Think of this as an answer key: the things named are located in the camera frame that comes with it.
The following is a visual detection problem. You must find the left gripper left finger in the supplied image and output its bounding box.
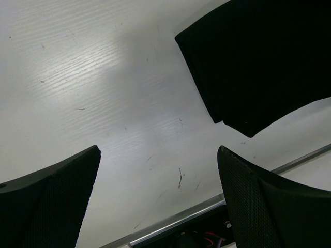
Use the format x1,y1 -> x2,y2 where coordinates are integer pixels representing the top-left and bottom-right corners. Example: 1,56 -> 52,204
1,145 -> 101,247

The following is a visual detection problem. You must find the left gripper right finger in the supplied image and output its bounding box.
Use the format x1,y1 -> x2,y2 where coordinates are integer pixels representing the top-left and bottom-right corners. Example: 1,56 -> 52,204
217,146 -> 330,247

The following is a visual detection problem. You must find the black skirt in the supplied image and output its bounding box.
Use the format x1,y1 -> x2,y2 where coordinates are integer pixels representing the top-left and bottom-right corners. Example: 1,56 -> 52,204
175,1 -> 330,137

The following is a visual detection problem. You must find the aluminium table edge rail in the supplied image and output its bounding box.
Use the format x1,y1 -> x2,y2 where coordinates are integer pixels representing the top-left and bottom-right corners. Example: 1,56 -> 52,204
104,144 -> 330,247

